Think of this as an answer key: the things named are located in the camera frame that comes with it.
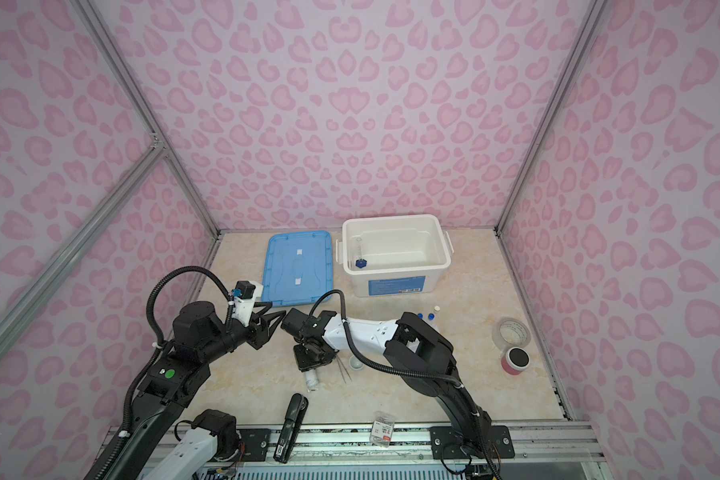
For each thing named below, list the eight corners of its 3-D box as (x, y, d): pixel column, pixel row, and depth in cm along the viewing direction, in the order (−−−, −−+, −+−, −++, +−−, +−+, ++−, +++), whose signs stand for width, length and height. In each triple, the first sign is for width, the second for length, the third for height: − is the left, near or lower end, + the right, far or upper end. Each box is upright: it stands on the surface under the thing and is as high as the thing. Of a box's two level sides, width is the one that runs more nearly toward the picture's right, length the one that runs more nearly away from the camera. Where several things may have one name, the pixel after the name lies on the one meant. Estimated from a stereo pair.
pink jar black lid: (502, 374, 86) (510, 367, 81) (497, 354, 90) (504, 346, 85) (524, 374, 86) (533, 367, 81) (518, 354, 90) (526, 346, 85)
